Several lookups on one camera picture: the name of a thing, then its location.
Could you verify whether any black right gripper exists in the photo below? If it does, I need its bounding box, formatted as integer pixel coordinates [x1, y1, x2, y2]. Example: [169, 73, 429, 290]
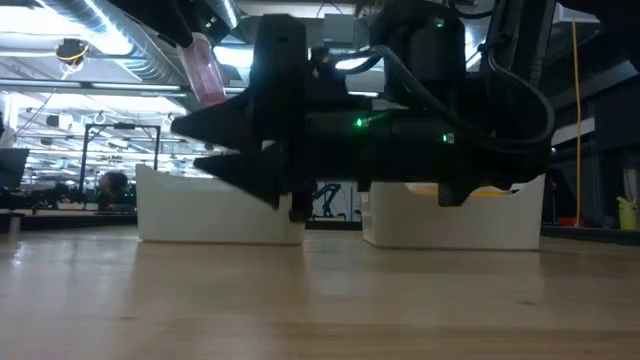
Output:
[171, 13, 361, 224]

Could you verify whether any pink pill bottle white cap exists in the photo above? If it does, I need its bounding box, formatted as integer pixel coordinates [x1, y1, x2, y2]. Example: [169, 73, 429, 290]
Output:
[177, 32, 229, 109]

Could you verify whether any white plastic bin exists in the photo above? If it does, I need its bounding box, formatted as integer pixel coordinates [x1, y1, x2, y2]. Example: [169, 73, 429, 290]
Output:
[135, 163, 307, 246]
[360, 173, 547, 251]

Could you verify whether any person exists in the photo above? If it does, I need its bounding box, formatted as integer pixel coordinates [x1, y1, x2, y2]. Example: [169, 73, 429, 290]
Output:
[97, 171, 132, 211]

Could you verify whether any dark background desk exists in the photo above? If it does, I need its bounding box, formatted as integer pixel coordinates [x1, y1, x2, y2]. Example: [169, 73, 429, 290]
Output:
[0, 202, 139, 234]

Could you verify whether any black monitor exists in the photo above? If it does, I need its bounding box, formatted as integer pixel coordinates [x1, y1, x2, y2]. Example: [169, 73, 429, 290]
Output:
[0, 147, 30, 190]

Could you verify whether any yellow-green jug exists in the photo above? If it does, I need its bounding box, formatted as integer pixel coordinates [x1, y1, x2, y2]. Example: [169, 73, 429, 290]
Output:
[617, 195, 640, 232]

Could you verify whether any black aluminium rig frame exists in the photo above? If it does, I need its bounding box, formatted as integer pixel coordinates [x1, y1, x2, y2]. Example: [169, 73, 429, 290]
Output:
[0, 77, 251, 97]

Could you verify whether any hanging cable reel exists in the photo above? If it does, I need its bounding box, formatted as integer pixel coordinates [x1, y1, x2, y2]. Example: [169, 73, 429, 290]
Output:
[53, 37, 92, 69]

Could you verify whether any black background rig frame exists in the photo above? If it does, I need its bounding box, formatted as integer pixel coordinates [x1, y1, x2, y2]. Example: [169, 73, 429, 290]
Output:
[79, 122, 162, 201]

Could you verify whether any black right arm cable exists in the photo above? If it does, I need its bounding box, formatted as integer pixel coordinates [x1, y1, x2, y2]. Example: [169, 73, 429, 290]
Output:
[344, 43, 557, 154]

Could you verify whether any hanging yellow cable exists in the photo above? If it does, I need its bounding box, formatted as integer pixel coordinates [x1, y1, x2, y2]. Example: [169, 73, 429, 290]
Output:
[571, 19, 584, 229]

